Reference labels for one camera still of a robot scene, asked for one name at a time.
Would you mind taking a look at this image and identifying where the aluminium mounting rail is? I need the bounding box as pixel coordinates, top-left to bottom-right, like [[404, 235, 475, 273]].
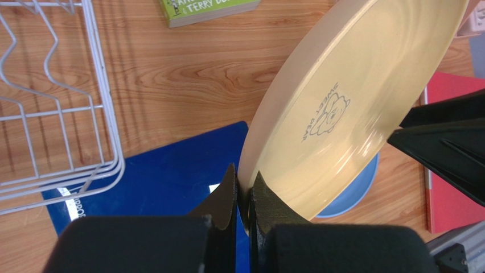
[[426, 221, 484, 273]]

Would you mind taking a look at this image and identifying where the red folder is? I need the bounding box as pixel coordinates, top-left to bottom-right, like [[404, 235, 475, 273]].
[[420, 72, 485, 235]]

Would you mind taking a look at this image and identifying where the blue folder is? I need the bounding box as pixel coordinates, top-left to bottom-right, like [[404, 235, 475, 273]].
[[40, 121, 252, 273]]

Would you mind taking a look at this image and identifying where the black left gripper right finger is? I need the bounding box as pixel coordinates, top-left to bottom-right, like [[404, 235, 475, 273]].
[[248, 174, 438, 272]]

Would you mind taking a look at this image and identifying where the peach file organizer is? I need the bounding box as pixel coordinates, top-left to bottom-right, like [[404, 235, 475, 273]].
[[454, 0, 484, 39]]

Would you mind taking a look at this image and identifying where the green treehouse book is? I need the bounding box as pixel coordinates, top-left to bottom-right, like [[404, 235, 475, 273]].
[[159, 0, 260, 28]]

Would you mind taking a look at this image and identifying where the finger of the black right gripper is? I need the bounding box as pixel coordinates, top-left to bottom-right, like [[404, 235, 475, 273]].
[[400, 89, 484, 128], [387, 118, 484, 207]]

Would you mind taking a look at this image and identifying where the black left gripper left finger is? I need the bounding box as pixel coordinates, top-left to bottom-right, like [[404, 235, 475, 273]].
[[44, 164, 238, 272]]

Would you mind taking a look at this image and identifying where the white wire dish rack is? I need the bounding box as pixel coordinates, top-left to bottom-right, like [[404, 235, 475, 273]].
[[1, 1, 126, 215]]

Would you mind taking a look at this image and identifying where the tan plate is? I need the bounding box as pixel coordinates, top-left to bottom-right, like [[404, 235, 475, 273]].
[[238, 1, 468, 227]]

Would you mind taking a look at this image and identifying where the blue plate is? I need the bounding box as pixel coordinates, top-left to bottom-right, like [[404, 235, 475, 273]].
[[315, 153, 380, 218]]

